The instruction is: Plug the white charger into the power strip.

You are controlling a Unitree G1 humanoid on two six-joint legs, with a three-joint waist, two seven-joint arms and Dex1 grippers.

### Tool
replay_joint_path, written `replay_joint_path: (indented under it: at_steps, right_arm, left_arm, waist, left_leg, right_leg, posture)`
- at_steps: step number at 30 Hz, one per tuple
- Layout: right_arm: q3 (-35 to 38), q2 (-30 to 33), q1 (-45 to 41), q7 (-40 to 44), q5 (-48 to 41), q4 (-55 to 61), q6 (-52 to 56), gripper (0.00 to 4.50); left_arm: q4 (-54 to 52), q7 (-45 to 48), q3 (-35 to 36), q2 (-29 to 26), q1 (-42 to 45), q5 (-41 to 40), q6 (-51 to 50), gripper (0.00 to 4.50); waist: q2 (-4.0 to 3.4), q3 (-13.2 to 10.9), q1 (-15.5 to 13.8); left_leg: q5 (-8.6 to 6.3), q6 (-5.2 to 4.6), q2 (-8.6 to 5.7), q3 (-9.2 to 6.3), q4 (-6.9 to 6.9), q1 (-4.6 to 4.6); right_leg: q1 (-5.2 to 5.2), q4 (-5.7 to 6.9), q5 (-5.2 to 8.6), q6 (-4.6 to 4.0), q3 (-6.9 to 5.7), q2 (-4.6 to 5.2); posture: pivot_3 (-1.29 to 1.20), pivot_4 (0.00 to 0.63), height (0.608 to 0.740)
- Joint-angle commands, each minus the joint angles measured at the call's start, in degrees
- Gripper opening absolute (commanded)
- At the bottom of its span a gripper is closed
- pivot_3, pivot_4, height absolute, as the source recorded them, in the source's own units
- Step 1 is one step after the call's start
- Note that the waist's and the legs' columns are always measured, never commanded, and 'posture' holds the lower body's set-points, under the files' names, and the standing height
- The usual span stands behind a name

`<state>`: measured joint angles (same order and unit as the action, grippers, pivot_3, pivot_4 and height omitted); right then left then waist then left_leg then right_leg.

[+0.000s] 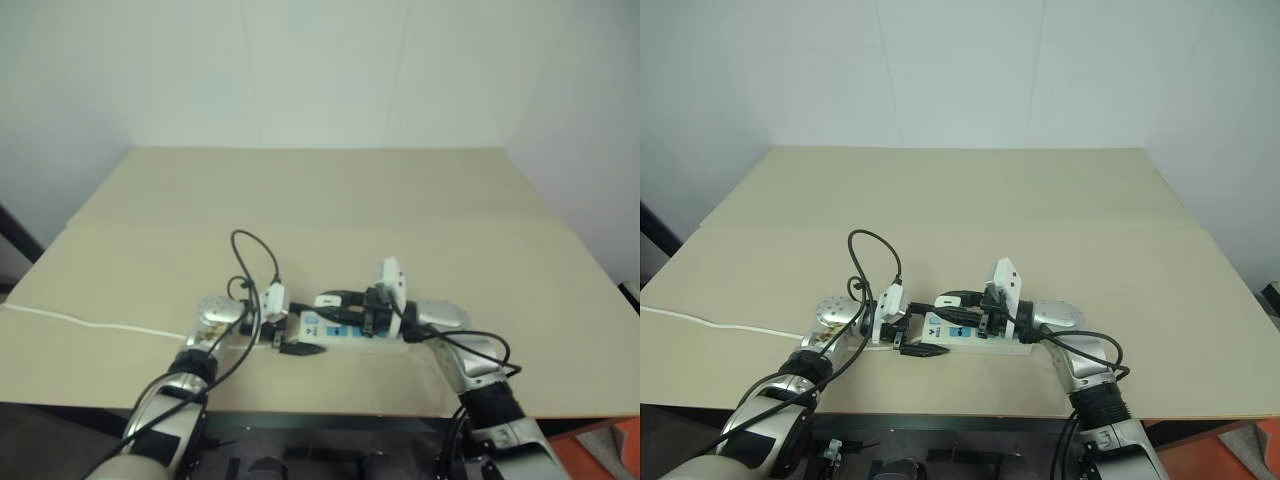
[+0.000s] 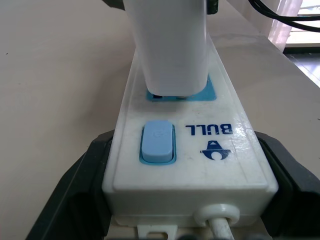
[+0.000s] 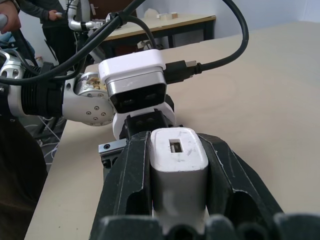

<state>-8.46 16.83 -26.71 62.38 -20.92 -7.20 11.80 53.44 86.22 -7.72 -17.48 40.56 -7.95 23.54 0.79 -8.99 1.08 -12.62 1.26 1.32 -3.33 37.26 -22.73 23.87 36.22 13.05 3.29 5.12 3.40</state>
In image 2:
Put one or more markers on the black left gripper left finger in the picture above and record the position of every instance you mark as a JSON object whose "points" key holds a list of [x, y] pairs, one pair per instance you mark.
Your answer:
{"points": [[75, 190]]}

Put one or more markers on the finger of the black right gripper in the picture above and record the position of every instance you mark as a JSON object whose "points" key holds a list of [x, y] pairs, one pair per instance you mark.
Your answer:
{"points": [[212, 6]]}

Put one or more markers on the white power strip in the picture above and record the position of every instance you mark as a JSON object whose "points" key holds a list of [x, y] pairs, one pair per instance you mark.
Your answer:
{"points": [[200, 150]]}

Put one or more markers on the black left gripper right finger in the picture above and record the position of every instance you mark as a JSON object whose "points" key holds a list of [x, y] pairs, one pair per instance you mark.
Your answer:
{"points": [[297, 185]]}

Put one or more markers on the white charger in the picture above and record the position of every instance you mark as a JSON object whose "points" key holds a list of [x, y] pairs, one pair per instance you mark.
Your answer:
{"points": [[170, 50]]}

